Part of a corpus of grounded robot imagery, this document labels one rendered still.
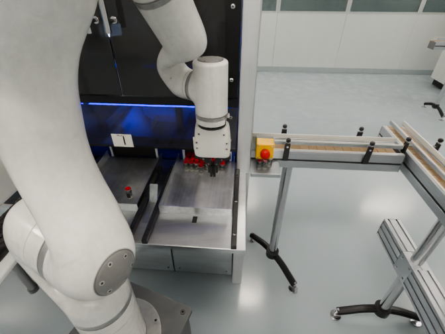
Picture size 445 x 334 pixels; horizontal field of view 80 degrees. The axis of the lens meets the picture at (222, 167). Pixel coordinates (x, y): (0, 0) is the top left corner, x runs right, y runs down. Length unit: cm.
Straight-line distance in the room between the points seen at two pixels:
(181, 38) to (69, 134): 26
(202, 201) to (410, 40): 575
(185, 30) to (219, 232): 63
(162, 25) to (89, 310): 50
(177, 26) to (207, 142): 32
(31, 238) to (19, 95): 22
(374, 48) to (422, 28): 80
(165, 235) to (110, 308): 40
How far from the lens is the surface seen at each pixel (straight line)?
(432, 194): 130
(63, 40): 33
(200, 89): 65
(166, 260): 171
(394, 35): 621
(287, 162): 126
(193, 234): 91
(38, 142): 36
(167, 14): 49
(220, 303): 176
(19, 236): 50
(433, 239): 139
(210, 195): 103
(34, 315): 204
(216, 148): 72
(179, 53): 54
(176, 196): 104
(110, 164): 130
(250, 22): 92
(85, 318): 58
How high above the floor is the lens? 158
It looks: 36 degrees down
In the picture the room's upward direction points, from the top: straight up
